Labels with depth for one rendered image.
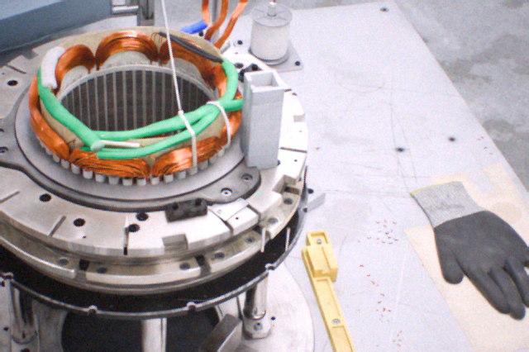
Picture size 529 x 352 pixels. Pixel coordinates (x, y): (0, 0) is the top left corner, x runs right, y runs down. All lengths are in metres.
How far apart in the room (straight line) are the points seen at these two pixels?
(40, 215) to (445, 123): 0.79
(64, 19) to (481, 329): 0.60
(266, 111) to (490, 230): 0.53
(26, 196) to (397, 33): 0.93
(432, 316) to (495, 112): 1.68
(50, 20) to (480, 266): 0.59
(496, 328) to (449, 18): 2.07
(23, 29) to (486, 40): 2.15
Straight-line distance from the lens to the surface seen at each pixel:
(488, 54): 3.11
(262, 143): 0.90
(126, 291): 0.91
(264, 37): 1.56
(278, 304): 1.21
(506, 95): 2.97
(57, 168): 0.91
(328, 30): 1.68
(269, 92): 0.87
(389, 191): 1.40
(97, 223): 0.87
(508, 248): 1.33
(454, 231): 1.33
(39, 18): 1.20
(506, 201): 1.42
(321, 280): 1.25
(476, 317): 1.26
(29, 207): 0.89
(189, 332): 1.20
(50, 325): 1.19
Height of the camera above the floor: 1.71
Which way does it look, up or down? 42 degrees down
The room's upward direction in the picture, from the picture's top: 5 degrees clockwise
